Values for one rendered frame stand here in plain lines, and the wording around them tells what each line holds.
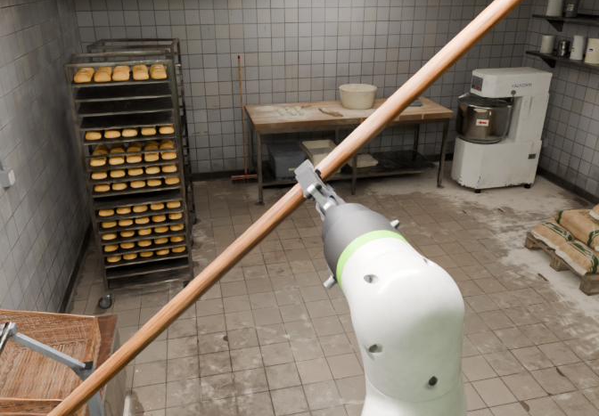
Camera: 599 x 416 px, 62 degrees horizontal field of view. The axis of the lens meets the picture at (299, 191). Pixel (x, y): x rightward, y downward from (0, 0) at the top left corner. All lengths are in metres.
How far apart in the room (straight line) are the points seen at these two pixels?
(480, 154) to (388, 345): 5.38
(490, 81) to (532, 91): 0.51
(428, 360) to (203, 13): 5.37
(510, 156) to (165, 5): 4.05
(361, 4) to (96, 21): 2.84
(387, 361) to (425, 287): 0.08
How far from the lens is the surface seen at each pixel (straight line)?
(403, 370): 0.50
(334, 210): 0.63
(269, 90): 5.89
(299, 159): 5.43
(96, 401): 2.18
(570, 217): 4.70
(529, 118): 6.02
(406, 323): 0.47
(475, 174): 5.90
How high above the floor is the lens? 2.27
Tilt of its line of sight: 23 degrees down
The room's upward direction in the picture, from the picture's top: straight up
